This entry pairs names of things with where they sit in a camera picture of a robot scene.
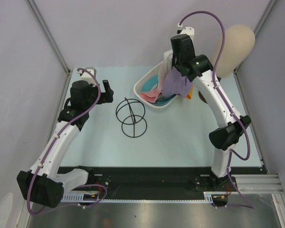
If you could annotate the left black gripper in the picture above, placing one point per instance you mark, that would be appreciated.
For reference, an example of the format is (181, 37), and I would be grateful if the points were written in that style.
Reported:
(103, 99)

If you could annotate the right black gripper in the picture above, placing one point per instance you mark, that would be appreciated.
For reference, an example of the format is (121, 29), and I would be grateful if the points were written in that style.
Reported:
(174, 63)

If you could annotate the purple bucket hat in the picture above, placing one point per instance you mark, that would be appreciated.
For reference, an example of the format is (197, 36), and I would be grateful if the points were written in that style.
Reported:
(176, 84)

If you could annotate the pink bucket hat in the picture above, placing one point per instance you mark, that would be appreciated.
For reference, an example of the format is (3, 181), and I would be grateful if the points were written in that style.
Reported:
(151, 96)

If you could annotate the grey beige bucket hat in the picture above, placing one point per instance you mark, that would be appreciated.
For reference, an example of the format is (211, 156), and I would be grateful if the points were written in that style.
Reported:
(165, 68)

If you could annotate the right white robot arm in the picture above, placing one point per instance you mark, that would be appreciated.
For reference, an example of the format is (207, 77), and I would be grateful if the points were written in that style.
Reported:
(231, 124)

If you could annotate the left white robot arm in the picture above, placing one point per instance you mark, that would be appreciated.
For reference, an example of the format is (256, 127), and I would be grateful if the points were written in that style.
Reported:
(42, 184)

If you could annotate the white plastic basket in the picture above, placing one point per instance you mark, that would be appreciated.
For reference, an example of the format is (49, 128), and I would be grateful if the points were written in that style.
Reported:
(138, 86)

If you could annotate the teal hat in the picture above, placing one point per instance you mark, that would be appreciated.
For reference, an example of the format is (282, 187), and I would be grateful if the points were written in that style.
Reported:
(152, 84)

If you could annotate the orange hat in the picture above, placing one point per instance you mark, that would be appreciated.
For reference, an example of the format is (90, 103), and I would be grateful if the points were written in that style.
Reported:
(189, 95)

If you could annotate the beige mannequin head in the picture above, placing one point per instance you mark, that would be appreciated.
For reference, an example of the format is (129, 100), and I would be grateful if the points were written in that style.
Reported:
(239, 42)

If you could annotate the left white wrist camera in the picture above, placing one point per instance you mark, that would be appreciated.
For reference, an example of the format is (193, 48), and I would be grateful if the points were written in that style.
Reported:
(89, 77)

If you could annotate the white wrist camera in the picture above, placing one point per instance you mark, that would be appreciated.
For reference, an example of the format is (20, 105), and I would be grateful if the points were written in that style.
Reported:
(89, 77)
(190, 31)

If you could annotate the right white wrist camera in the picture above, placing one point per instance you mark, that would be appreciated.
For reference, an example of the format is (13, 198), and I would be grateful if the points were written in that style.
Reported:
(190, 31)

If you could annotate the black wire hat stand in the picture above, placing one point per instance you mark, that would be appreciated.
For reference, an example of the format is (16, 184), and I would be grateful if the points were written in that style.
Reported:
(132, 119)

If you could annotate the white cable duct left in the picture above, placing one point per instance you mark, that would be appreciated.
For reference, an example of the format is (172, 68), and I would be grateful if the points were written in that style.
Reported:
(80, 197)

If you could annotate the white cable duct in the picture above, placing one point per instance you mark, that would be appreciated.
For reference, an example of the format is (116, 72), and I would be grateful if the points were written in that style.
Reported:
(212, 196)
(80, 197)

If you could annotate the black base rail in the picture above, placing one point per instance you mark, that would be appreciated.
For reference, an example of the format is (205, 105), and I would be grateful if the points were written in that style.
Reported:
(158, 183)

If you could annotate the white cable duct right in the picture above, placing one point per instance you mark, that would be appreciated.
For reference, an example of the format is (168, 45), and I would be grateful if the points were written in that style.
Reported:
(212, 196)

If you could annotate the aluminium frame rail right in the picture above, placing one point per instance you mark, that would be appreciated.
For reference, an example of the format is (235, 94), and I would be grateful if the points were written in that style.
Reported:
(259, 184)

